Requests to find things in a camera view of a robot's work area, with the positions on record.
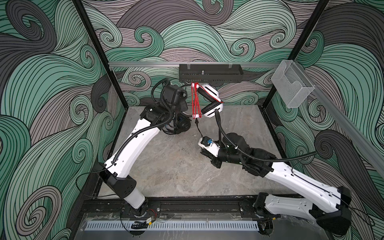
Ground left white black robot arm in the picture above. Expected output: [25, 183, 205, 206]
[96, 83, 188, 212]

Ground black frame post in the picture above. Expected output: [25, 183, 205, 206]
[260, 0, 329, 111]
[72, 0, 129, 111]

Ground black frame post right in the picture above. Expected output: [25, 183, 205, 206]
[260, 0, 329, 111]

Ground white black headphones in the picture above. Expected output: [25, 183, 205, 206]
[184, 83, 224, 119]

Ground black blue headphones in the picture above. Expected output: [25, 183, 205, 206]
[162, 115, 191, 135]

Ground red headphone cable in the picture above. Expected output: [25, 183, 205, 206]
[190, 82, 225, 119]

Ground black perforated wall tray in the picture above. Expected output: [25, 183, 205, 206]
[179, 64, 244, 84]

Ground aluminium rail wall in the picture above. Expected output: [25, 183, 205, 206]
[298, 64, 384, 176]
[108, 61, 280, 69]

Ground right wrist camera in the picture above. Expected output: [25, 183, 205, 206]
[198, 136, 220, 157]

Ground white slotted cable duct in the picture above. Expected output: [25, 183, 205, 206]
[84, 220, 259, 232]

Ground aluminium rail right wall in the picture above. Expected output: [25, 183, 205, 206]
[298, 64, 384, 176]

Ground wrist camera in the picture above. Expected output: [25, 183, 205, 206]
[163, 85, 188, 106]
[198, 136, 220, 157]

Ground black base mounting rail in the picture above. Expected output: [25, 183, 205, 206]
[80, 196, 319, 218]

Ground black headphone cable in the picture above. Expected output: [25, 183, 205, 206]
[194, 118, 204, 138]

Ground aluminium rail back wall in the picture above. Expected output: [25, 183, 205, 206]
[108, 61, 280, 69]

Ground clear plastic wall bin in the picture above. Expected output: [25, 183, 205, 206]
[271, 60, 315, 109]

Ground black frame post left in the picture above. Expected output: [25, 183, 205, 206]
[72, 0, 129, 111]

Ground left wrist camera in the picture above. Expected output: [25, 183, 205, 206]
[163, 85, 188, 106]

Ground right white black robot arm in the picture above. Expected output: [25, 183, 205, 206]
[198, 110, 352, 236]

